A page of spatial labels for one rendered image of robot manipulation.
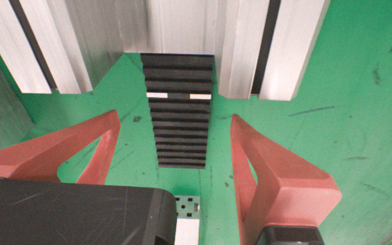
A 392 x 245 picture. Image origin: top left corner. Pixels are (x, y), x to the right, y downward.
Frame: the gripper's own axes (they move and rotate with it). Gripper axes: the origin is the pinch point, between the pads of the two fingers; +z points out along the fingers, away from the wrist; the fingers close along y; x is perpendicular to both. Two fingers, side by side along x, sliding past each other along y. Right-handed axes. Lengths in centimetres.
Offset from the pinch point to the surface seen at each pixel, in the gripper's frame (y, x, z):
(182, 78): -0.3, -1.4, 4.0
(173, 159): 0.9, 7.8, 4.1
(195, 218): -1.6, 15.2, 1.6
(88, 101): 7.9, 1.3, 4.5
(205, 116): -2.2, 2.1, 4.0
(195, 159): -1.4, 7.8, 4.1
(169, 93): 0.8, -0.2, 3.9
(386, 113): -17.6, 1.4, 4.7
